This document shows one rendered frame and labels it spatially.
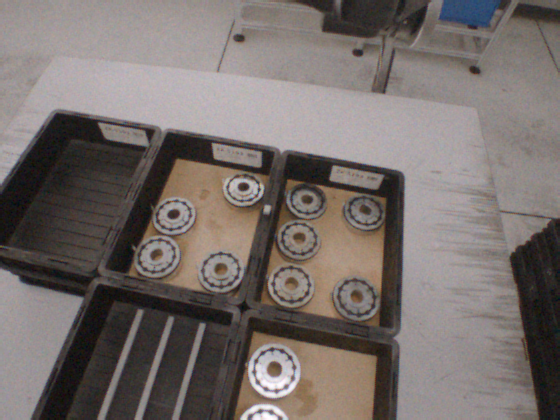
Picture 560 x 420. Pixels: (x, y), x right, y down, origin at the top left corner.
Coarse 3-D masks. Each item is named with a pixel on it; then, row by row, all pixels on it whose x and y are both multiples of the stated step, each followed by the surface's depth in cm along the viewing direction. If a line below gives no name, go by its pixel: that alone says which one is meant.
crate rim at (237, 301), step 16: (160, 144) 92; (240, 144) 93; (256, 144) 94; (144, 176) 87; (272, 176) 90; (128, 208) 82; (112, 240) 78; (256, 240) 80; (112, 272) 74; (160, 288) 73; (176, 288) 74; (240, 288) 74; (240, 304) 73
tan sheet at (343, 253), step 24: (336, 192) 100; (288, 216) 95; (336, 216) 96; (336, 240) 92; (360, 240) 93; (312, 264) 89; (336, 264) 89; (360, 264) 89; (264, 288) 85; (288, 288) 85; (312, 312) 83
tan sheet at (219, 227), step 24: (192, 168) 101; (216, 168) 101; (168, 192) 97; (192, 192) 97; (216, 192) 98; (216, 216) 94; (240, 216) 94; (192, 240) 90; (216, 240) 91; (240, 240) 91; (192, 264) 87; (192, 288) 84
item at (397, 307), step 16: (320, 160) 92; (336, 160) 92; (400, 176) 91; (272, 192) 86; (400, 192) 89; (272, 208) 84; (400, 208) 86; (400, 224) 84; (400, 240) 82; (256, 256) 78; (400, 256) 80; (256, 272) 78; (400, 272) 78; (400, 288) 76; (256, 304) 73; (400, 304) 75; (320, 320) 72; (336, 320) 72; (400, 320) 73
